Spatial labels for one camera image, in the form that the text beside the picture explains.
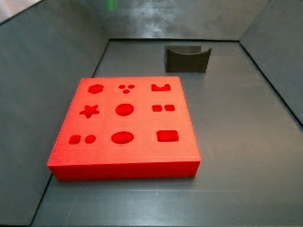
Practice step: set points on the red foam shape board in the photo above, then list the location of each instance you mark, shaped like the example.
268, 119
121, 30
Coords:
126, 130

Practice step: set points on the dark curved block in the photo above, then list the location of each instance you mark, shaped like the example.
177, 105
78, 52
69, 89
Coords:
185, 59

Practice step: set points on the green cylinder peg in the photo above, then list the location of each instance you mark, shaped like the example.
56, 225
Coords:
112, 5

